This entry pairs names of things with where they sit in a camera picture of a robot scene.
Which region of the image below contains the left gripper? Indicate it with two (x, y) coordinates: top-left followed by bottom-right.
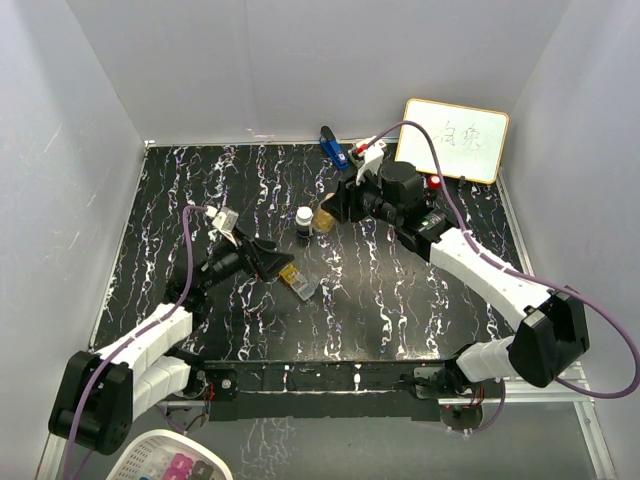
(200, 227), (294, 292)

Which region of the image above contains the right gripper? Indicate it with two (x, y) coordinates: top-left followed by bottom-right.
(323, 166), (402, 227)

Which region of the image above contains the clear jar of yellow capsules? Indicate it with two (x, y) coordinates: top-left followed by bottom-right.
(312, 201), (336, 233)

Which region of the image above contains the yellow clear weekly pill organizer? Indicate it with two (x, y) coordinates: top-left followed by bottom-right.
(279, 264), (319, 301)

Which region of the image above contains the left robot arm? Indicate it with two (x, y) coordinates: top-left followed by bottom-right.
(48, 237), (294, 455)

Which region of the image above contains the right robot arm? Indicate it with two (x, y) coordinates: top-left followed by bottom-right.
(321, 162), (590, 397)

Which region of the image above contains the white cap pill bottle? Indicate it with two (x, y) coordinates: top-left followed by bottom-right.
(295, 206), (314, 238)

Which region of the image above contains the white green small box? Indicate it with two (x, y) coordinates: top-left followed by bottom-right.
(348, 137), (387, 167)

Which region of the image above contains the blue black stapler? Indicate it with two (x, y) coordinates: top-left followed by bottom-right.
(319, 125), (349, 170)

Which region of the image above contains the red emergency stop button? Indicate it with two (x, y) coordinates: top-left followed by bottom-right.
(426, 175), (442, 202)

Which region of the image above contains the small whiteboard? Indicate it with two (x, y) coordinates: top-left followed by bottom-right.
(404, 98), (509, 184)

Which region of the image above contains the white plastic basket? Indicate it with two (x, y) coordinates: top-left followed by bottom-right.
(107, 429), (233, 480)

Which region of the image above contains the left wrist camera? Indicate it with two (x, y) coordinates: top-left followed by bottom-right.
(206, 206), (239, 245)

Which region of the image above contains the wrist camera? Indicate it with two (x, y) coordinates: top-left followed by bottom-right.
(206, 206), (239, 245)
(356, 150), (385, 185)

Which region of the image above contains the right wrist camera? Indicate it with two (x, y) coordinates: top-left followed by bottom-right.
(356, 150), (385, 185)

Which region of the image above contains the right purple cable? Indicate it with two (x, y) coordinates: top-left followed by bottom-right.
(372, 121), (640, 400)

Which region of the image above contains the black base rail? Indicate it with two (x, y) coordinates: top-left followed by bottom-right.
(197, 360), (501, 423)

